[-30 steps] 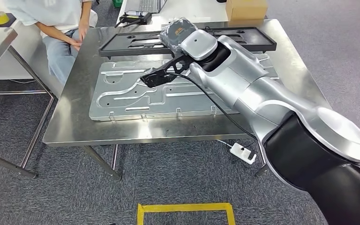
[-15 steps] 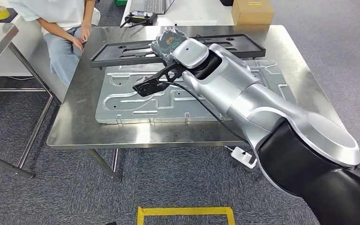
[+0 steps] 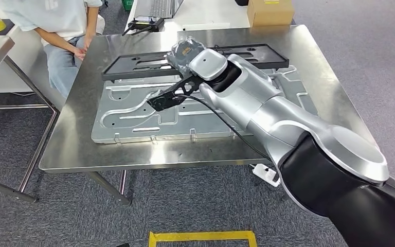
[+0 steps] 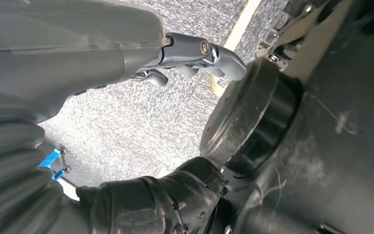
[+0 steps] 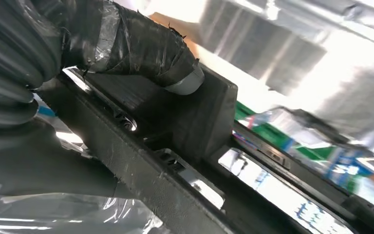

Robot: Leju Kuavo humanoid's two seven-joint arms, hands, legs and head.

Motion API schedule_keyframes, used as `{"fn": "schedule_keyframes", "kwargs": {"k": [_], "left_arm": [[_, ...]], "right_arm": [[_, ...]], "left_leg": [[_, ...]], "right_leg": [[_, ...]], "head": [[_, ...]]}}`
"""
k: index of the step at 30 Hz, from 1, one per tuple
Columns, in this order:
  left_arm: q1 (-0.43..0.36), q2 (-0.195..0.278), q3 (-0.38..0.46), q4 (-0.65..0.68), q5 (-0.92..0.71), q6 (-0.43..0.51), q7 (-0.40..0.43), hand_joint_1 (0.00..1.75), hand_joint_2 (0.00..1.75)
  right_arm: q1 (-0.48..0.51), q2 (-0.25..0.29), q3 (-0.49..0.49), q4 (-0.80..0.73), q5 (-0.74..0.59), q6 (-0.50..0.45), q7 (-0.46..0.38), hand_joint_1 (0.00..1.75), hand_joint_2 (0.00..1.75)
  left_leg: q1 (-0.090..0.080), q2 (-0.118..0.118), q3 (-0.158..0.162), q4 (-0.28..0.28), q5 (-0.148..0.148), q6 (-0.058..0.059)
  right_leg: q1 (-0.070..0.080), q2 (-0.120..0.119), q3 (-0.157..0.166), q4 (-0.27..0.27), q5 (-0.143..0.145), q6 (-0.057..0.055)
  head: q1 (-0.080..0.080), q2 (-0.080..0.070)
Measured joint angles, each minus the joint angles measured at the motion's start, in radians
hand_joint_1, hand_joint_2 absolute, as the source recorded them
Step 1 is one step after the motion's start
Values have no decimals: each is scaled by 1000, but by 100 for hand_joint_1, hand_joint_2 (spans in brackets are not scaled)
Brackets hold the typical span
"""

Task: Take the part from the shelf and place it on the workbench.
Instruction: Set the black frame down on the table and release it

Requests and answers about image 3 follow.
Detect white power strip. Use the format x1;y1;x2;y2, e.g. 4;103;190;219
252;163;282;188

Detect brown cardboard box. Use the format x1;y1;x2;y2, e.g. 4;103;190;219
246;0;296;28

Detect stainless steel workbench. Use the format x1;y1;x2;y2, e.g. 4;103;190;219
39;24;381;206

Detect person's right hand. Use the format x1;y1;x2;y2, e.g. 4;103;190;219
73;46;87;62

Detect black controller with antennas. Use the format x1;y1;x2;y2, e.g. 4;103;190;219
121;16;166;37

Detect stamped grey metal panel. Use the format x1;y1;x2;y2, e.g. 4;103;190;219
91;65;319;145

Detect black camera cable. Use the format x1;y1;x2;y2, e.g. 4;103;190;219
178;94;274;163

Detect white desk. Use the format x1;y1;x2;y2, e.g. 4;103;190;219
124;0;252;34

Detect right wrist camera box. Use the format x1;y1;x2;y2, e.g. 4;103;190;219
146;75;205;113

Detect grey laptop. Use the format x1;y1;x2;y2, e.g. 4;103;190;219
133;0;185;20

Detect person's left hand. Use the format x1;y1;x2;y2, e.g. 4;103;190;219
83;33;95;50

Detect black plastic panel part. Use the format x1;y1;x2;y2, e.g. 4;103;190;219
101;43;290;83

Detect person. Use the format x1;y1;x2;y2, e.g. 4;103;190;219
0;0;106;100

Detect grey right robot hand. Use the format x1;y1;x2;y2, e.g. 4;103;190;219
167;37;206;78

